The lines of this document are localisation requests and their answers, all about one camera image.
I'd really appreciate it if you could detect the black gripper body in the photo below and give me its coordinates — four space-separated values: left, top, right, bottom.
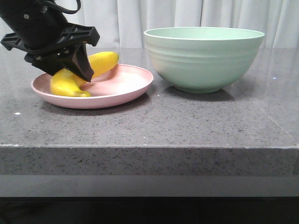
0 23 100 61

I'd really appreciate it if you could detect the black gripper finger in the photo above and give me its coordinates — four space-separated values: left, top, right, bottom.
24 53 68 76
61 44 94 82

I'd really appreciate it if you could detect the yellow banana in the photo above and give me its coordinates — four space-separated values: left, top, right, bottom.
50 51 119 97

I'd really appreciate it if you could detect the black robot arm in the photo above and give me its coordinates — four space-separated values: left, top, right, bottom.
0 0 100 82

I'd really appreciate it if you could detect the pink plate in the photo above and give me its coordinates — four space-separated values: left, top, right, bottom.
31 64 154 109

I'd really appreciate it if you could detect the green bowl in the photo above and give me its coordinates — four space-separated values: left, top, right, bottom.
144 27 265 93

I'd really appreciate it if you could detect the pale curtain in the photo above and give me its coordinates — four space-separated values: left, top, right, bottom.
66 0 299 48

